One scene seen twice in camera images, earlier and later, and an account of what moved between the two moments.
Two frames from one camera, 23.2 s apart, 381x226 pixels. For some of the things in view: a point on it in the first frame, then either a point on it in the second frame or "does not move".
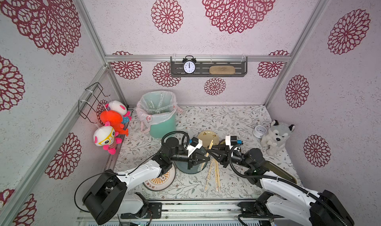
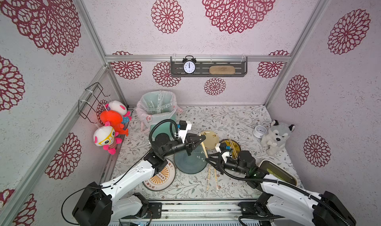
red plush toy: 114,119 does not move
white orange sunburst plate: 162,181 does not move
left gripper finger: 199,159 -> 191,145
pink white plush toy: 120,108 does not move
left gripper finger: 202,150 -> 195,139
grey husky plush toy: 275,139 does not move
